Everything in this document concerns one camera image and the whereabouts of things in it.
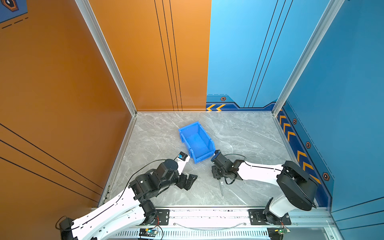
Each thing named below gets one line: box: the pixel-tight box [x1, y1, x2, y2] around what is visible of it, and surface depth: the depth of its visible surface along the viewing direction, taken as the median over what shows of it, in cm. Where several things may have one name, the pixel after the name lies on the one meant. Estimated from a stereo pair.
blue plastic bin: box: [178, 121, 216, 164], surface depth 101 cm
